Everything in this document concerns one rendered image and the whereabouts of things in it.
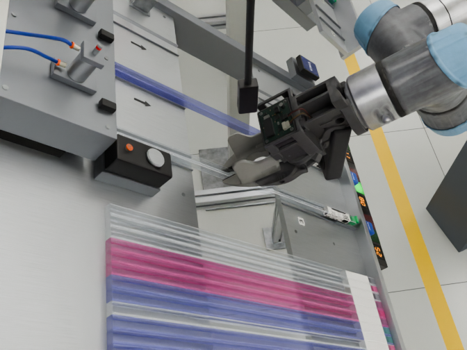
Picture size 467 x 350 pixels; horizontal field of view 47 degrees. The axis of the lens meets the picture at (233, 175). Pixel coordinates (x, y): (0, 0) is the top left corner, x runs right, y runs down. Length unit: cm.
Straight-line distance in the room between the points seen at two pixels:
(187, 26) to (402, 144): 126
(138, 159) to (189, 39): 41
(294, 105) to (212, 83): 148
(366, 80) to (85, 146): 34
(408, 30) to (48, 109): 50
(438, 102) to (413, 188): 128
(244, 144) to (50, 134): 28
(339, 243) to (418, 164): 112
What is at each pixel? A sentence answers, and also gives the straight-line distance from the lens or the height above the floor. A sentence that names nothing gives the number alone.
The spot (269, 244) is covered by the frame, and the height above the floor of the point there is 1.
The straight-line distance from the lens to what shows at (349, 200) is 101.
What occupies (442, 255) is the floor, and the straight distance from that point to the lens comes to 186.
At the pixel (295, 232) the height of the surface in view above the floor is 84.
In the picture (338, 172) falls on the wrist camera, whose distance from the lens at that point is 78.
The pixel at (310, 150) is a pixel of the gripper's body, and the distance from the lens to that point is 70.
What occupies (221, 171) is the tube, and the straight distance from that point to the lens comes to 76.
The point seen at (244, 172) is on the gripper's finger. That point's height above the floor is 97.
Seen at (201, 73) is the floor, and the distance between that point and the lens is 220.
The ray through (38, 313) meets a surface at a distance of 53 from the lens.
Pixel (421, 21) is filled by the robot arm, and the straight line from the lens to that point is 83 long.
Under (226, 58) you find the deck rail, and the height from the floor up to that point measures 86.
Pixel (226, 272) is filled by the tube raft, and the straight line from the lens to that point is 67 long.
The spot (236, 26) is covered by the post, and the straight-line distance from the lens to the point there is 133.
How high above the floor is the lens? 158
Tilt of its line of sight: 57 degrees down
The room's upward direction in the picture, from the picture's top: straight up
